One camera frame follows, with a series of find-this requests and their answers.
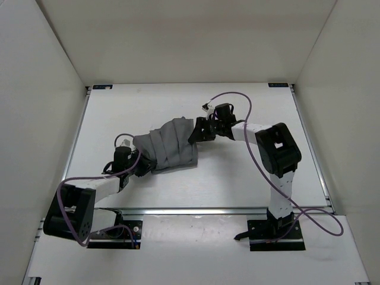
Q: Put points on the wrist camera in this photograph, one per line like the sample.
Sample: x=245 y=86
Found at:
x=121 y=158
x=224 y=111

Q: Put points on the right blue corner label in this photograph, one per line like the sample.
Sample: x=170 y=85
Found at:
x=278 y=85

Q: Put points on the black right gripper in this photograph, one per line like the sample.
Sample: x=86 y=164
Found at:
x=199 y=135

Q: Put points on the left blue corner label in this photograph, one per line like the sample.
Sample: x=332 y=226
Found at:
x=102 y=86

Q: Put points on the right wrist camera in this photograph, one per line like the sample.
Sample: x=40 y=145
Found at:
x=224 y=111

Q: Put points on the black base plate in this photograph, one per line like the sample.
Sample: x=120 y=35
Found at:
x=118 y=234
x=262 y=238

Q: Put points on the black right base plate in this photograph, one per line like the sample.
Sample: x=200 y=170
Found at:
x=262 y=238

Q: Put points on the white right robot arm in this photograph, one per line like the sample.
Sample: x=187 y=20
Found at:
x=279 y=155

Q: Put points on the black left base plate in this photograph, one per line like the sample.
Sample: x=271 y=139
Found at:
x=118 y=234

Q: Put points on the aluminium front rail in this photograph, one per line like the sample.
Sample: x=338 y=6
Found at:
x=195 y=211

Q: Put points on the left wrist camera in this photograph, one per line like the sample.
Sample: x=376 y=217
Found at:
x=121 y=158

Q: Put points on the blue corner label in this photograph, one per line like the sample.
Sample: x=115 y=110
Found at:
x=102 y=86
x=278 y=85

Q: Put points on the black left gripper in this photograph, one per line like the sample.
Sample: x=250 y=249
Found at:
x=146 y=166

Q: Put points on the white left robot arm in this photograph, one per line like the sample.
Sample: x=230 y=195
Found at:
x=70 y=215

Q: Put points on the grey pleated skirt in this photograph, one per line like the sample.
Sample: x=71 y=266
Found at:
x=168 y=147

